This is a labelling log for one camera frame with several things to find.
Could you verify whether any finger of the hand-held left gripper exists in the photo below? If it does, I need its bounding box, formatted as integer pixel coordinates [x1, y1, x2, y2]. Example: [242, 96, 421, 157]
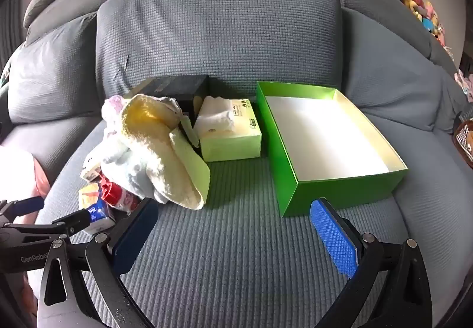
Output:
[7, 209, 93, 240]
[0, 196, 46, 227]

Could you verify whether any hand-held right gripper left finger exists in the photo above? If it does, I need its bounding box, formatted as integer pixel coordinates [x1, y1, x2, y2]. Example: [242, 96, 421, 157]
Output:
[37, 197, 160, 328]

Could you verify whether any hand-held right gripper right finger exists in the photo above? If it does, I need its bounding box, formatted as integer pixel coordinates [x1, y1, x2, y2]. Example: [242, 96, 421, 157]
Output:
[310, 197, 433, 328]

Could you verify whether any blue tissue packet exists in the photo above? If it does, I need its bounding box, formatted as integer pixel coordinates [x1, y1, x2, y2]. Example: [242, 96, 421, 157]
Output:
[79, 200, 117, 236]

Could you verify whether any red and white packet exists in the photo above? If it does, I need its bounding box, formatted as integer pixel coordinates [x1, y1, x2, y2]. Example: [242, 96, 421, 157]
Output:
[99, 173, 143, 212]

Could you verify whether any cream snack packet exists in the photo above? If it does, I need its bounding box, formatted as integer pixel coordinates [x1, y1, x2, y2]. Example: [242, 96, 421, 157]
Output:
[80, 161, 102, 182]

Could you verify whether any white fluffy towel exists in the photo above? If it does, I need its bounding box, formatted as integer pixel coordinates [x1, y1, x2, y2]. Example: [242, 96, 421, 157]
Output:
[83, 128, 174, 205]

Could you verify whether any yellow towel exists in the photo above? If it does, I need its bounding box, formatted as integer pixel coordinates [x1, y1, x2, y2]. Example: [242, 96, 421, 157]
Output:
[122, 94, 211, 210]

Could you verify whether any green cardboard box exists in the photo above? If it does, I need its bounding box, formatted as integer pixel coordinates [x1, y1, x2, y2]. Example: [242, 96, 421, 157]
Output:
[256, 81, 409, 218]

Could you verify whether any pink towel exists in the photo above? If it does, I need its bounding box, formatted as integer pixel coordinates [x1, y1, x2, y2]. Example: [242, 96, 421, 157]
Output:
[101, 94, 130, 136]

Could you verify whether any pink and white cloth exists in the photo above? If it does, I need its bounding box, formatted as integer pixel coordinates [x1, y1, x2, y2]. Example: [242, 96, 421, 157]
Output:
[0, 146, 51, 225]

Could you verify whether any light green tissue pack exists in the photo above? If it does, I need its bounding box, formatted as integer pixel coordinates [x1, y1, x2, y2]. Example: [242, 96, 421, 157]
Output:
[194, 96, 263, 162]

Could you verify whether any black cardboard box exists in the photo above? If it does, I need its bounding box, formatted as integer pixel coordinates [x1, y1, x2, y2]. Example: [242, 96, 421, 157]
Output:
[124, 74, 210, 129]

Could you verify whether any pink clothes pile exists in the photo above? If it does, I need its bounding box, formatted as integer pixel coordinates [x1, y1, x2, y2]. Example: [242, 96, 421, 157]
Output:
[454, 69, 473, 103]

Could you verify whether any grey sofa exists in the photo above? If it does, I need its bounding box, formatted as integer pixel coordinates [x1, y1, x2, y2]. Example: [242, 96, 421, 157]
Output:
[0, 0, 473, 328]

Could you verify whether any pile of colourful plush toys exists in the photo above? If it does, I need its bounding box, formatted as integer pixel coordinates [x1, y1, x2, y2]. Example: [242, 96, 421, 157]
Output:
[401, 0, 448, 48]

